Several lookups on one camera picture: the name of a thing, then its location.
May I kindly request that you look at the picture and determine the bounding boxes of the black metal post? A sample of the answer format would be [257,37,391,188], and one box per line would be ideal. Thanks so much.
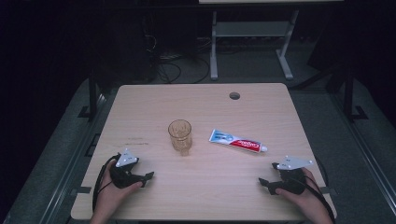
[341,66,369,123]
[78,69,106,122]

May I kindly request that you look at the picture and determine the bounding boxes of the person's left hand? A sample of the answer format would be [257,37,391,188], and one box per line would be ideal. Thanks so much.
[90,161,145,224]

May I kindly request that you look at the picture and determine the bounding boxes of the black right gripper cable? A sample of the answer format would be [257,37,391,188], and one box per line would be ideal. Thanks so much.
[303,157,336,224]

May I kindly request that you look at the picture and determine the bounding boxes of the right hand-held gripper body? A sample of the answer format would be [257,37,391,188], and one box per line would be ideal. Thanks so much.
[272,155,314,196]

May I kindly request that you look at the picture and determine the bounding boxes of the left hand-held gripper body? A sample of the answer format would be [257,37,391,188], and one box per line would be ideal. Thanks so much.
[109,148,148,189]

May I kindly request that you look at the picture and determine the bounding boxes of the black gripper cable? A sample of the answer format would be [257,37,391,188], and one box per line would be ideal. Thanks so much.
[303,157,336,224]
[92,153,121,213]

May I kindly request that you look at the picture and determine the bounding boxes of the white red toothpaste tube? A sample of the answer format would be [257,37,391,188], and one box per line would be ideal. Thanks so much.
[208,128,269,154]

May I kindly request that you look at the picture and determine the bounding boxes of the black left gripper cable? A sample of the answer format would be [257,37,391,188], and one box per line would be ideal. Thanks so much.
[92,153,121,213]

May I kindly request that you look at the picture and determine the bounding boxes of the grey metal stand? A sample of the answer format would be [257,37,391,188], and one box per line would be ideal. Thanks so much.
[209,8,300,81]

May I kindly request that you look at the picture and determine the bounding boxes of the person's right hand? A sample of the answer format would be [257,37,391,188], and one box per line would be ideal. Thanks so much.
[276,167,334,224]

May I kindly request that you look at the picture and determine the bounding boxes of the black floor cables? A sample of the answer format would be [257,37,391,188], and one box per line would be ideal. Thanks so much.
[144,32,212,85]

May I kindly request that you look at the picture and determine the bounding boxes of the clear glass cup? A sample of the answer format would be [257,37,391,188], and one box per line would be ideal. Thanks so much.
[167,119,193,158]

